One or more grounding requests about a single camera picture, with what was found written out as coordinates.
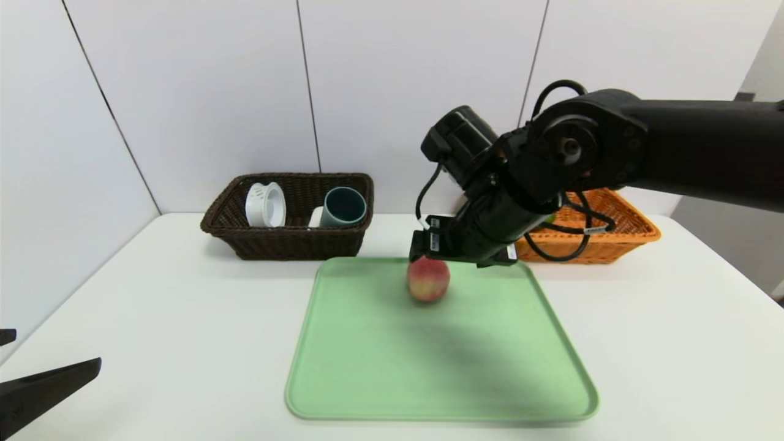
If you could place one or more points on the clear tape roll spool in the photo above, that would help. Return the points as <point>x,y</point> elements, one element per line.
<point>264,205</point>

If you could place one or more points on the white soap bar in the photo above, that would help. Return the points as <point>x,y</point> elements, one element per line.
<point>315,217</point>

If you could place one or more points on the orange wicker basket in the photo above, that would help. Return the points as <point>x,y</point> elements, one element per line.
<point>625,239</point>

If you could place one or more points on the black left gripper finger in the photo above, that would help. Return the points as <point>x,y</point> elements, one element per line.
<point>6,337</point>
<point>37,392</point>

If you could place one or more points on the red yellow peach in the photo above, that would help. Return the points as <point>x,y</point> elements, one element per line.
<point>429,285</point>

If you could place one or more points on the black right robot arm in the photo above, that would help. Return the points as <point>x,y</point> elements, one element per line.
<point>704,147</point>

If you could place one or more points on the light green plastic tray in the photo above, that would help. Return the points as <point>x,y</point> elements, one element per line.
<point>404,367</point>

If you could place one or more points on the dark brown wicker basket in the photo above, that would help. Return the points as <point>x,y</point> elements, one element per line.
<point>275,245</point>

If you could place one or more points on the dark wall bracket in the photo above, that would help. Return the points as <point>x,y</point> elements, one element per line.
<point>744,96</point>

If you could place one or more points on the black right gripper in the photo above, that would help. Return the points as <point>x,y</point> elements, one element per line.
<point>433,240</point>

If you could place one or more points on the blue grey plastic cup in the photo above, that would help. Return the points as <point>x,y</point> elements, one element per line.
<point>343,208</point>

